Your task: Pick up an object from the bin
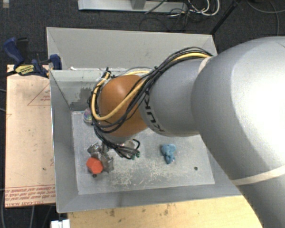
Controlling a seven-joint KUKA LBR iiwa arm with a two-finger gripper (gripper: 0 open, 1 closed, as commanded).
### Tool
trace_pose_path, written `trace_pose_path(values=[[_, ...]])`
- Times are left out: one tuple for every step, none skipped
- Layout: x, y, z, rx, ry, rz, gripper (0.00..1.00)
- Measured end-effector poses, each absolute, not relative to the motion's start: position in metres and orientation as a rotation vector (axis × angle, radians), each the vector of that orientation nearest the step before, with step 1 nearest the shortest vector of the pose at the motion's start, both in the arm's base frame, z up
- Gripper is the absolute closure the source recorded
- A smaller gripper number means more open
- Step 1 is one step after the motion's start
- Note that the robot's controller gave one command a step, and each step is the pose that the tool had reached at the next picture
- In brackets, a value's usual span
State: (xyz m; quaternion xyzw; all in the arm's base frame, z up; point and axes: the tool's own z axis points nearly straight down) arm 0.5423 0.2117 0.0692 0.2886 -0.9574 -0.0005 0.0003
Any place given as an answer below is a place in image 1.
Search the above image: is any blue toy elephant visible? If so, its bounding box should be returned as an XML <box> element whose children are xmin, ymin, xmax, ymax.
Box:
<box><xmin>161</xmin><ymin>143</ymin><xmax>177</xmax><ymax>165</ymax></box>

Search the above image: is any orange-red hexagonal block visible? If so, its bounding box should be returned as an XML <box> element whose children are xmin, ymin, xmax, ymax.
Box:
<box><xmin>85</xmin><ymin>157</ymin><xmax>104</xmax><ymax>175</ymax></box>

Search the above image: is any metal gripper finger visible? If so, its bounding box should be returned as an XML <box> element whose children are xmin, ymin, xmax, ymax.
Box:
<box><xmin>87</xmin><ymin>144</ymin><xmax>101</xmax><ymax>158</ymax></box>
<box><xmin>101</xmin><ymin>154</ymin><xmax>115</xmax><ymax>173</ymax></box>

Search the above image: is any grey metal bin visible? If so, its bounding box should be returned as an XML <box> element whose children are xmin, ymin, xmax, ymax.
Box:
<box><xmin>46</xmin><ymin>27</ymin><xmax>243</xmax><ymax>214</ymax></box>

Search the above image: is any iridescent clear ball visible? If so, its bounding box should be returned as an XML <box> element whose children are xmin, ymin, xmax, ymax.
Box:
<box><xmin>83</xmin><ymin>108</ymin><xmax>93</xmax><ymax>124</ymax></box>

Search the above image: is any brown cardboard board red print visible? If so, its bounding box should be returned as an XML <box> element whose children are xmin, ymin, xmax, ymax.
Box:
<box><xmin>4</xmin><ymin>64</ymin><xmax>57</xmax><ymax>209</ymax></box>

